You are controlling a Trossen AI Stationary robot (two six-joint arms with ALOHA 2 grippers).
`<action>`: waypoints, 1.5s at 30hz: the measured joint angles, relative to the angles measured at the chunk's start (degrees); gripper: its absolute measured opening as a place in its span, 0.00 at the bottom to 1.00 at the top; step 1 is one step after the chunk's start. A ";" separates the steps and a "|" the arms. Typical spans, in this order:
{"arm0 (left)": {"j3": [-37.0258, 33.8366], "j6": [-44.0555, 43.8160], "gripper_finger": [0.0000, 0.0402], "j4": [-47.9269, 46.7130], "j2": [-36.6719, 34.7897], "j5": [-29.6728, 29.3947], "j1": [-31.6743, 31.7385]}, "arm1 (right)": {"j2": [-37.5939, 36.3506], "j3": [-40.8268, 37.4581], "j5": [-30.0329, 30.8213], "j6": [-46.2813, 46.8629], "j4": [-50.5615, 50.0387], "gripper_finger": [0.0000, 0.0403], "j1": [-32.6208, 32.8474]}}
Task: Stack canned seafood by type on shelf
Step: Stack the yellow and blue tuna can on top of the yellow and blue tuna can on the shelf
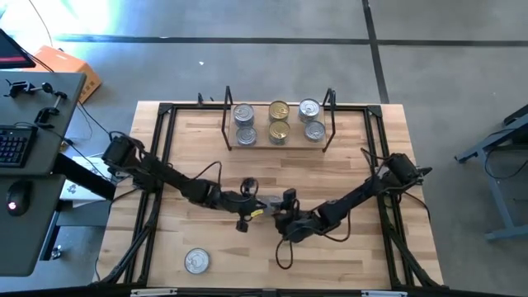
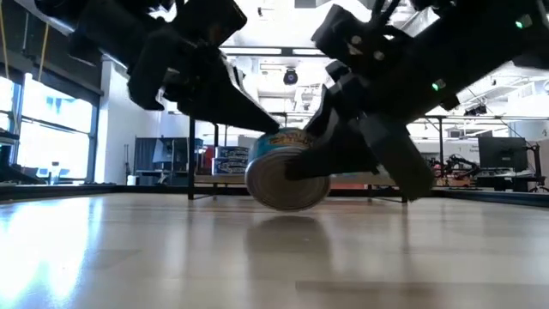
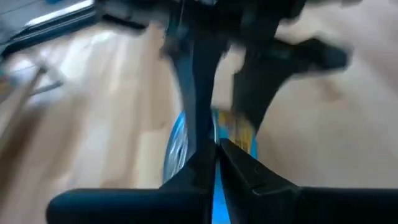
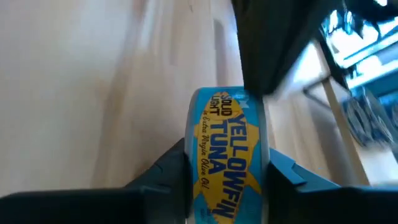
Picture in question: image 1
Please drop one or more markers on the black desk leg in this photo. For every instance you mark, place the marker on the black desk leg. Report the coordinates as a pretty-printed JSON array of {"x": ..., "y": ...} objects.
[{"x": 82, "y": 175}]

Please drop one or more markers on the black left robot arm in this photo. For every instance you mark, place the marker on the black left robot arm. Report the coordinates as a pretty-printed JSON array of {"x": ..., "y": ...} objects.
[{"x": 165, "y": 175}]

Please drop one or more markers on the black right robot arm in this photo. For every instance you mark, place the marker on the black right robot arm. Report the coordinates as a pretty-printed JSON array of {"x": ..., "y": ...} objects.
[{"x": 354, "y": 196}]

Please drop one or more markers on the orange cardboard box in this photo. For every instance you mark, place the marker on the orange cardboard box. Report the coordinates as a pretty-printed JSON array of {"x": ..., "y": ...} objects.
[{"x": 66, "y": 66}]

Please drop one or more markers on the black aluminium table frame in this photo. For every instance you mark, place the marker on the black aluminium table frame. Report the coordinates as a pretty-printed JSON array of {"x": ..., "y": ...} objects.
[{"x": 374, "y": 110}]

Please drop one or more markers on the black keyboard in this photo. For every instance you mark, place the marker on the black keyboard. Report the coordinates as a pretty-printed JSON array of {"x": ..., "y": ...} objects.
[{"x": 16, "y": 146}]

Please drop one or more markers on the black desk clamp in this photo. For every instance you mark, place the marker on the black desk clamp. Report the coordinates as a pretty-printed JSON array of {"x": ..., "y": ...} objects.
[
  {"x": 16, "y": 87},
  {"x": 45, "y": 113}
]

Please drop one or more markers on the silver table bracket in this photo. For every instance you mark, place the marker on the silver table bracket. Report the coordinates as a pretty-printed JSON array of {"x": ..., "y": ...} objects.
[
  {"x": 152, "y": 292},
  {"x": 383, "y": 293}
]

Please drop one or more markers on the small black table clamp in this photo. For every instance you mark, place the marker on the small black table clamp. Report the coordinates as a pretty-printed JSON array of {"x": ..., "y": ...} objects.
[{"x": 200, "y": 99}]

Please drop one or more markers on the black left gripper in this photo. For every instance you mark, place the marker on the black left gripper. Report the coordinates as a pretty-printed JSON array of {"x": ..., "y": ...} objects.
[{"x": 243, "y": 204}]

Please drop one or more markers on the green tuna can gold lid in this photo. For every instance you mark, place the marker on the green tuna can gold lid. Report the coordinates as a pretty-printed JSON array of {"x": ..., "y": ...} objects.
[
  {"x": 279, "y": 131},
  {"x": 279, "y": 110}
]

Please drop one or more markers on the black desk monitor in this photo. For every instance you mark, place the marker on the black desk monitor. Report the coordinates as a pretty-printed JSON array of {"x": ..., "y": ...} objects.
[{"x": 10, "y": 51}]

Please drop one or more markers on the black computer mouse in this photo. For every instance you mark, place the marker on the black computer mouse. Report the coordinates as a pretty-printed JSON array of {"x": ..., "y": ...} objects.
[{"x": 18, "y": 198}]

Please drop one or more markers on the blue-grey metal stand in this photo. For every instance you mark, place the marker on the blue-grey metal stand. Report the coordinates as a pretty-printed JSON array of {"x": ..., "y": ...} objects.
[{"x": 501, "y": 198}]

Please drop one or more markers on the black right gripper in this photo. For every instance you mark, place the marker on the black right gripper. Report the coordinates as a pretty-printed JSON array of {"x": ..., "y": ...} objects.
[{"x": 288, "y": 212}]

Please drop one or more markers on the white box with logo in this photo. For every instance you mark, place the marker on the white box with logo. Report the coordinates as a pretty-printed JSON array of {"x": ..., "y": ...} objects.
[{"x": 74, "y": 189}]

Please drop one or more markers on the grey office desk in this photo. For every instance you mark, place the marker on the grey office desk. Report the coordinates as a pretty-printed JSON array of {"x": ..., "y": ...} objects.
[{"x": 24, "y": 247}]

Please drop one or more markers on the yellowfin tuna can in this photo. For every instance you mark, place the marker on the yellowfin tuna can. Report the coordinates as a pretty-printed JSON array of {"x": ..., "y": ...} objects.
[
  {"x": 309, "y": 108},
  {"x": 272, "y": 201},
  {"x": 315, "y": 131}
]

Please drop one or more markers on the small metal desk fitting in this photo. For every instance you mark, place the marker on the small metal desk fitting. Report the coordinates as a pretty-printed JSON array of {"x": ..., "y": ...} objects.
[{"x": 56, "y": 252}]

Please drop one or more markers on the blue albacore tuna can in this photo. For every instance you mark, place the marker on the blue albacore tuna can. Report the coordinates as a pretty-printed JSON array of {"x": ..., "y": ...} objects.
[
  {"x": 246, "y": 135},
  {"x": 243, "y": 113},
  {"x": 197, "y": 261}
]

